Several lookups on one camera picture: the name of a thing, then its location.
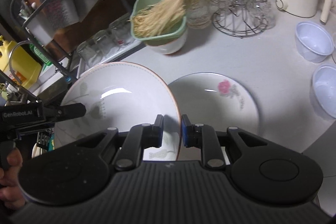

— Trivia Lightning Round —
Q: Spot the white plate with leaf pattern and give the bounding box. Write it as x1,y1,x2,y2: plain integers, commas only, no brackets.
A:
54,62,181,161

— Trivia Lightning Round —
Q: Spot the black metal kitchen shelf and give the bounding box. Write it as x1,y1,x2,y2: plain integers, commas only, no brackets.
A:
10,0,140,80

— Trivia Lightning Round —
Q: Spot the person's left hand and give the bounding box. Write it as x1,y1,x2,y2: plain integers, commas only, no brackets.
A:
1,148,26,210

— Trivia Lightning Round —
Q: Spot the white plate with pink flower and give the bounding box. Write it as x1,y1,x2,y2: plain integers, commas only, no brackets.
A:
167,72,261,151

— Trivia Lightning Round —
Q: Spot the yellow oil bottle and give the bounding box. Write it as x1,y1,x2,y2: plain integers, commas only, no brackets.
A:
0,35,42,89

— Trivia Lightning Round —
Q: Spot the white drip tray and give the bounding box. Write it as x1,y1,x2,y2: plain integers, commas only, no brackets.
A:
76,40,145,79

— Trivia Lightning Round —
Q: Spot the clear drinking glass left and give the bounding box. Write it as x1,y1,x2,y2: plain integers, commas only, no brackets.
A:
76,42,101,68

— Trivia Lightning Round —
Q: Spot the clear drinking glass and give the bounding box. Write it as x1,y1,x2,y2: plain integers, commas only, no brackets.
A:
93,30,114,56
76,42,101,68

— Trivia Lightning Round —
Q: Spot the clear drinking glass middle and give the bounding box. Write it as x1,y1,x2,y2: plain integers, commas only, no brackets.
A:
93,30,114,56

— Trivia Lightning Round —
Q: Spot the white ceramic bowl under colander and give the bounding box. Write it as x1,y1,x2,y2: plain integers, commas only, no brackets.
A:
144,29,189,55

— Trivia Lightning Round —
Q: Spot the clear glass with red label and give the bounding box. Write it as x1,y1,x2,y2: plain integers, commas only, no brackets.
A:
109,20,133,47

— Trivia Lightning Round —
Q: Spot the translucent plastic bowl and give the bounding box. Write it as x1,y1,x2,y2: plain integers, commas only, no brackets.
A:
295,22,335,63
310,64,335,121

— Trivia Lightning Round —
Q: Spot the green colander basket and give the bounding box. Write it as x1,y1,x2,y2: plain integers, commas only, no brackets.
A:
130,0,188,42

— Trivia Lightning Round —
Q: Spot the wire glass drying rack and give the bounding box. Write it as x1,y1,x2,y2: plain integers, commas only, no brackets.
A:
212,4,273,39

